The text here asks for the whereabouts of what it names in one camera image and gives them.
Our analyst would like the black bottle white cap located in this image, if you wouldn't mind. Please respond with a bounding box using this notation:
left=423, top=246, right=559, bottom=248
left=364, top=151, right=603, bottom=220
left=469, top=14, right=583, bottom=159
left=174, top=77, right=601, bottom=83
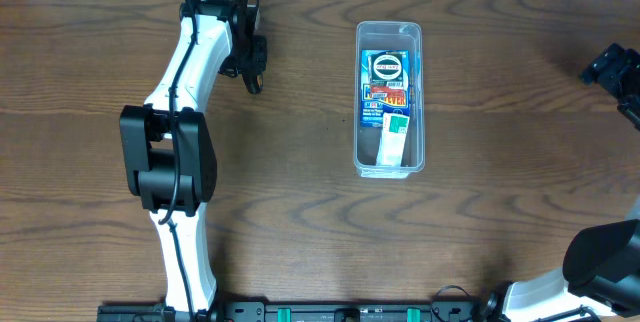
left=242, top=74, right=263, bottom=94

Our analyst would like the blue Kool Fever box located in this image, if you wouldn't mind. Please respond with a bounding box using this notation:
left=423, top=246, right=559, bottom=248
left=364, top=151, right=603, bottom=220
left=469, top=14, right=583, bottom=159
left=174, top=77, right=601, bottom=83
left=358, top=49, right=411, bottom=127

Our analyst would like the red small box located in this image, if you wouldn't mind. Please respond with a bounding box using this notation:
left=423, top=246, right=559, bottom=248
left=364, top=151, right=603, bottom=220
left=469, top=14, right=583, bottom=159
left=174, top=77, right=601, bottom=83
left=367, top=85, right=408, bottom=108

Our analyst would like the white green medicine box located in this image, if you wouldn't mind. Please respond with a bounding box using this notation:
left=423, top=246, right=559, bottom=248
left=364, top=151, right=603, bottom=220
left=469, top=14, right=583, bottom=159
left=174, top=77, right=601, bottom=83
left=376, top=113, right=410, bottom=167

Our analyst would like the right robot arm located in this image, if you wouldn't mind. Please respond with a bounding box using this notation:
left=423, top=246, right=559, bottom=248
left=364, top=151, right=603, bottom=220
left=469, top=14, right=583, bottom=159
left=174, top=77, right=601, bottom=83
left=474, top=43, right=639, bottom=322

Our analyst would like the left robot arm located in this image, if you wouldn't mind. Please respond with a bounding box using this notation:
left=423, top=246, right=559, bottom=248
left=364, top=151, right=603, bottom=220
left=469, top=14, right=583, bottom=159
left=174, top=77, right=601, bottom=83
left=97, top=0, right=267, bottom=321

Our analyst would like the clear plastic container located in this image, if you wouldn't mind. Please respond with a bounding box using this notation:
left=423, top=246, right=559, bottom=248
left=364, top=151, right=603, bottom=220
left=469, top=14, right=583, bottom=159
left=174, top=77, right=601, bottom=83
left=354, top=21, right=425, bottom=179

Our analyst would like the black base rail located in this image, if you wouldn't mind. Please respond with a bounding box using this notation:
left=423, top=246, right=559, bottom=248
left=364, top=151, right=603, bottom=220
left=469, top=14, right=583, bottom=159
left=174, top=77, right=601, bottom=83
left=96, top=299, right=495, bottom=322

